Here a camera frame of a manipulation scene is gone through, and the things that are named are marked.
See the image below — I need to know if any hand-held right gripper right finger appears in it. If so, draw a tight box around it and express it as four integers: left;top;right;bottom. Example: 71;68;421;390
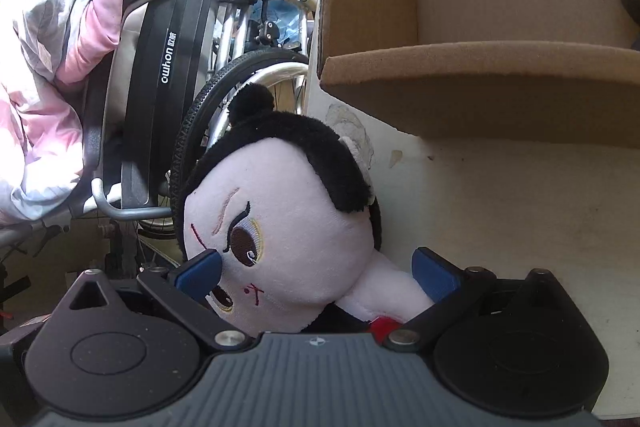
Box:
382;247;581;353

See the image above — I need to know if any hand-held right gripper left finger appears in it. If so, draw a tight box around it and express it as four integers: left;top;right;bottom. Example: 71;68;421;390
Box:
52;249;252;353

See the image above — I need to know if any black-haired plush doll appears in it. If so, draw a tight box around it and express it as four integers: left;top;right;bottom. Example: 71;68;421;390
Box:
181;83;437;339

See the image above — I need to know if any brown cardboard box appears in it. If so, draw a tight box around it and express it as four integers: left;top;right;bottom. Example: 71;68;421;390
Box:
317;0;640;144

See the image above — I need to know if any folded wheelchair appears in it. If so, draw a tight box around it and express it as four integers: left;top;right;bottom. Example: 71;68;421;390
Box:
0;0;327;293

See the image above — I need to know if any pink and white blanket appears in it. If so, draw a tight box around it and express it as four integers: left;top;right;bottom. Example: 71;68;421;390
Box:
0;0;147;227

